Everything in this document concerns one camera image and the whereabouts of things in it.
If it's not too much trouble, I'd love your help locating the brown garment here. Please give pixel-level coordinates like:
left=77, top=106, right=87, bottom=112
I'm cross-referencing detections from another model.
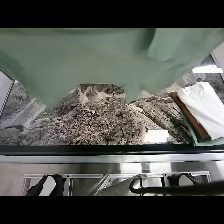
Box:
left=169, top=91, right=212, bottom=141

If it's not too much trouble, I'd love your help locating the green garment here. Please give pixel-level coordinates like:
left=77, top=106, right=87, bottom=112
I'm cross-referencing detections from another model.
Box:
left=187, top=120, right=224, bottom=147

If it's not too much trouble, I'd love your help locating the white garment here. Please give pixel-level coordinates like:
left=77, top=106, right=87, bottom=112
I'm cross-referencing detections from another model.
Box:
left=176, top=81, right=224, bottom=141

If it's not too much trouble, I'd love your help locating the black cable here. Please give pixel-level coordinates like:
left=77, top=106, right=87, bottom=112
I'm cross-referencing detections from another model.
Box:
left=128, top=174, right=224, bottom=197

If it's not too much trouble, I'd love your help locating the green T-shirt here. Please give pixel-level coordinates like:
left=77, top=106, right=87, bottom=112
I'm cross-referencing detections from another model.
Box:
left=0, top=27, right=224, bottom=108

